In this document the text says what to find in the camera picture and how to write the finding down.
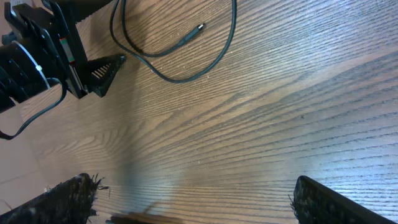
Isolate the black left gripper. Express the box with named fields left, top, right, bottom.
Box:
left=1, top=0, right=126, bottom=105

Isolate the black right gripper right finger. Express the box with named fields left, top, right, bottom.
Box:
left=290, top=175, right=389, bottom=224

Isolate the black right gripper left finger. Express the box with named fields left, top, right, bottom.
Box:
left=1, top=173, right=109, bottom=224

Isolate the black split-end USB cable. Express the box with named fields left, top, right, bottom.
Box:
left=109, top=0, right=238, bottom=84

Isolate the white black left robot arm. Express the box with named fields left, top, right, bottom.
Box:
left=1, top=0, right=126, bottom=111

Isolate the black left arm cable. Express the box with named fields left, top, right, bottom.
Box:
left=0, top=77, right=68, bottom=141

